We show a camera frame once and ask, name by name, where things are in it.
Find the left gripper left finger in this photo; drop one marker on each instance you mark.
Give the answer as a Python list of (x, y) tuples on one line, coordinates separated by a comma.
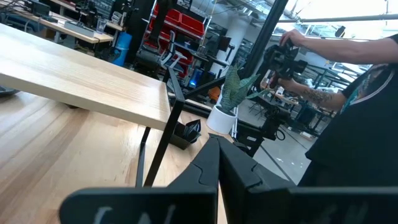
[(174, 205)]

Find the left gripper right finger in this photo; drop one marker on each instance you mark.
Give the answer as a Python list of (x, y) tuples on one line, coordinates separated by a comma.
[(255, 202)]

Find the black wavy square plate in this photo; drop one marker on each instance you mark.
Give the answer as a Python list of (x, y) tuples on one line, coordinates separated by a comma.
[(186, 137)]

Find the potted snake plant white pot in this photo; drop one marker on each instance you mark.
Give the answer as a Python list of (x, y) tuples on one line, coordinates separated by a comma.
[(220, 121)]

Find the person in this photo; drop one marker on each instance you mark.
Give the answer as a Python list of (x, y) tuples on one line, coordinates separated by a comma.
[(357, 140)]

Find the person's hand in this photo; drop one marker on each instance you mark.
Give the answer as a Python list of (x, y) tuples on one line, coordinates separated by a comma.
[(292, 38), (287, 84)]

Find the grey office chair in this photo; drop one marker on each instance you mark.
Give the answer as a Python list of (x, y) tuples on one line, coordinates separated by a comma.
[(169, 56)]

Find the blue cylindrical bin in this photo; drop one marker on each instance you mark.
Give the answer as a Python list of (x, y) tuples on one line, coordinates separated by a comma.
[(122, 46)]

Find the red bin storage rack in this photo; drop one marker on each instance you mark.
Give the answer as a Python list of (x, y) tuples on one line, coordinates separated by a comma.
[(191, 25)]

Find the wooden workbench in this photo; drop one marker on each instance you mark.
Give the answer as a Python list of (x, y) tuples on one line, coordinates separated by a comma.
[(93, 38)]

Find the clear plastic cup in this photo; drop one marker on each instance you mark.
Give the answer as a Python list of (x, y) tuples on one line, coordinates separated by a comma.
[(101, 26)]

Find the grey box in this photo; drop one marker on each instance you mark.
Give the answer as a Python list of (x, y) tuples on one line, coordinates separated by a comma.
[(79, 29)]

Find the wooden riser shelf black frame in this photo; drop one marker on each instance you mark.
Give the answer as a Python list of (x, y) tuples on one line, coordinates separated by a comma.
[(77, 71)]

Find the black overhead rig frame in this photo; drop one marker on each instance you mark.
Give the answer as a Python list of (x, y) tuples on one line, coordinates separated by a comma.
[(264, 37)]

